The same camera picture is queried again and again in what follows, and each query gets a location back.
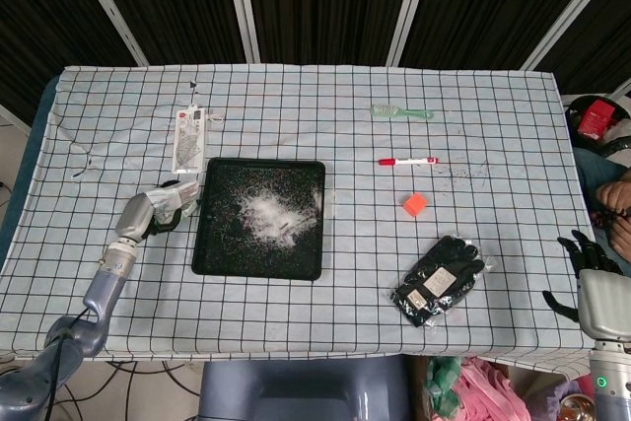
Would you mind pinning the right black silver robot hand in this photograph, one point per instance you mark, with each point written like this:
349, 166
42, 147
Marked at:
606, 302

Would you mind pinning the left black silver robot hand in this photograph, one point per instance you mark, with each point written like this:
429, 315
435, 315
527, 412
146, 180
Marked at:
135, 216

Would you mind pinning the clear printed plastic food bag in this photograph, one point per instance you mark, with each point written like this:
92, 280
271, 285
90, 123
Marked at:
180, 196

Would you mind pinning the black square tray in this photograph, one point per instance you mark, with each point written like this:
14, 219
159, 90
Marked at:
222, 253

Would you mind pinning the white powder pile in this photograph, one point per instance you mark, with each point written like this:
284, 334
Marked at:
268, 216

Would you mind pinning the black bag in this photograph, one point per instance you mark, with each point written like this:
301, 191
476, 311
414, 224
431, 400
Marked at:
618, 147

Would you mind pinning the flat white packaged item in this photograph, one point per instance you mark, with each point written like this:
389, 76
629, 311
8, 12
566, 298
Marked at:
189, 145

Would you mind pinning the person hand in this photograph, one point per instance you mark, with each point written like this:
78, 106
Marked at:
613, 194

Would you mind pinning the metal bowl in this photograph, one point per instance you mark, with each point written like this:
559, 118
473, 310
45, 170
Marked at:
574, 408

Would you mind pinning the person leg in jeans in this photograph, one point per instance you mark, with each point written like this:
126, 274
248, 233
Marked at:
591, 169

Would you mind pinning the small black triangular tag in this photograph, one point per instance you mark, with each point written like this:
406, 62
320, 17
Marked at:
193, 85

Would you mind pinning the pink cloth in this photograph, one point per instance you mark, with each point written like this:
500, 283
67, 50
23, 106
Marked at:
485, 391

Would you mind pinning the black gloves in plastic pack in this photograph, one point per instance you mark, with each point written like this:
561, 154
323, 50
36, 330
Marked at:
439, 283

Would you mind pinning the green crumpled item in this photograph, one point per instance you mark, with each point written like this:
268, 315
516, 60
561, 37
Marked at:
443, 386

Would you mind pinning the red box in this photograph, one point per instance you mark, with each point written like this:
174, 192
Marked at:
595, 118

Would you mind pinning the orange foam cube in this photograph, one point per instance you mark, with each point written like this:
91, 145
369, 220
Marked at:
414, 204

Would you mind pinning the light blue checkered tablecloth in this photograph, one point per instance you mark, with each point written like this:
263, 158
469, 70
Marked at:
345, 312

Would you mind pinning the red white marker pen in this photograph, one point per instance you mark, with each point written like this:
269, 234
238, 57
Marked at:
409, 161

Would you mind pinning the blue-grey robot torso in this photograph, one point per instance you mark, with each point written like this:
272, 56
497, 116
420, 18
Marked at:
305, 391

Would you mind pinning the green plastic brush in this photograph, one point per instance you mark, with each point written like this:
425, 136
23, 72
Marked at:
394, 112

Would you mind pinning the white partition frame post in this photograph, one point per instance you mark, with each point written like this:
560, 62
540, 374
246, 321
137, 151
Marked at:
411, 4
567, 12
242, 7
108, 9

